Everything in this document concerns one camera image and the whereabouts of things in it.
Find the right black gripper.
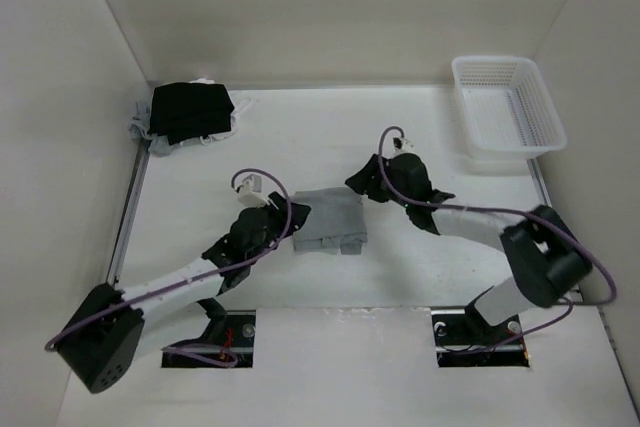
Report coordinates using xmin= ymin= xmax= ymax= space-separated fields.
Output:
xmin=345 ymin=153 xmax=412 ymax=208

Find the grey tank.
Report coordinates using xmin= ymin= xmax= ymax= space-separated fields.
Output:
xmin=128 ymin=101 xmax=174 ymax=157
xmin=293 ymin=187 xmax=368 ymax=256

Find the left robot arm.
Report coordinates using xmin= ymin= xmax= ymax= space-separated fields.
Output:
xmin=45 ymin=192 xmax=312 ymax=394

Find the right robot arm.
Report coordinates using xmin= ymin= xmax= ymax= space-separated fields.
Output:
xmin=345 ymin=153 xmax=592 ymax=343

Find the folded white tank top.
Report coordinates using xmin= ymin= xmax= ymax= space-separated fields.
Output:
xmin=199 ymin=90 xmax=254 ymax=146

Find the folded grey tank top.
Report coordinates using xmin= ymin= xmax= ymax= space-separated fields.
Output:
xmin=128 ymin=101 xmax=174 ymax=157

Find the folded black tank top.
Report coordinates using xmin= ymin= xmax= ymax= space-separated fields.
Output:
xmin=148 ymin=82 xmax=235 ymax=145

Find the white plastic basket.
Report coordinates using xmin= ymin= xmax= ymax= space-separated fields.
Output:
xmin=451 ymin=56 xmax=567 ymax=161

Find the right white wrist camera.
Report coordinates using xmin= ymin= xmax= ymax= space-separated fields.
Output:
xmin=393 ymin=137 xmax=414 ymax=156

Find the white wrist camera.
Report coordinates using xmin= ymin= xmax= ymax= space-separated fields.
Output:
xmin=393 ymin=137 xmax=414 ymax=156
xmin=235 ymin=174 xmax=268 ymax=208

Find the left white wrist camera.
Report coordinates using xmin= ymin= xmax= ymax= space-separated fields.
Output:
xmin=235 ymin=174 xmax=268 ymax=208

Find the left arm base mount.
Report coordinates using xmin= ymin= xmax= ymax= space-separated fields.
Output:
xmin=161 ymin=298 xmax=257 ymax=369

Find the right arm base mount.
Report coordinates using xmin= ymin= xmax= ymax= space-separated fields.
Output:
xmin=431 ymin=307 xmax=530 ymax=368

